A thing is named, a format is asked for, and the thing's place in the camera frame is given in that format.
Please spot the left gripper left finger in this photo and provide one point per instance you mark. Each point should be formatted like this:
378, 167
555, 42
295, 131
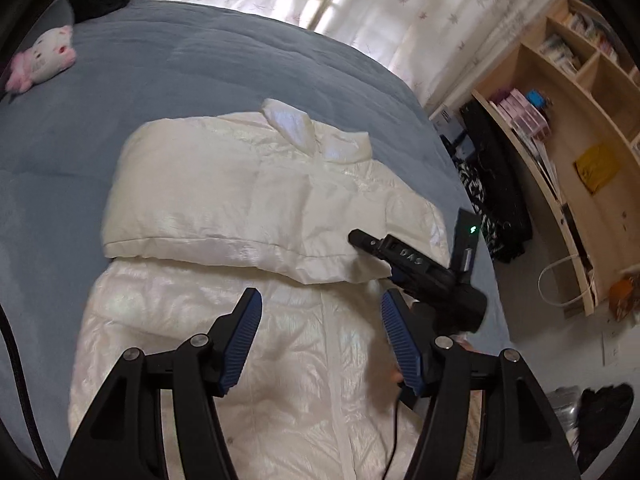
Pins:
121, 435

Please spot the yellow envelope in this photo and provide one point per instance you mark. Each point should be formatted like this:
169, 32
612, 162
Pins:
596, 167

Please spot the blue-grey bed blanket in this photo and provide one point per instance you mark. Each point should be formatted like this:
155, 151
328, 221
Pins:
160, 59

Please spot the white shiny puffer jacket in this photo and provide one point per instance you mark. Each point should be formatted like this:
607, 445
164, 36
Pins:
202, 208

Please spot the black white patterned garment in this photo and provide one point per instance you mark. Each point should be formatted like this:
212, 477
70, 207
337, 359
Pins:
488, 168

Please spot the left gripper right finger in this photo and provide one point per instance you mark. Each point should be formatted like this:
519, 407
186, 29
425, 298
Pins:
520, 436

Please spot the hello kitty plush toy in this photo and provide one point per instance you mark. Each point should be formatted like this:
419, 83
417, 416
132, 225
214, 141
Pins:
48, 56

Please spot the blue small box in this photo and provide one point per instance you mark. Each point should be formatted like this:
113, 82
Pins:
536, 99

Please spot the wooden bookshelf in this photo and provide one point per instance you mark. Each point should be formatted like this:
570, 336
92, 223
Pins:
573, 58

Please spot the pink boxes stack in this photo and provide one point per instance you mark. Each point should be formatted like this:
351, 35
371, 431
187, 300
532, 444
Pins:
521, 115

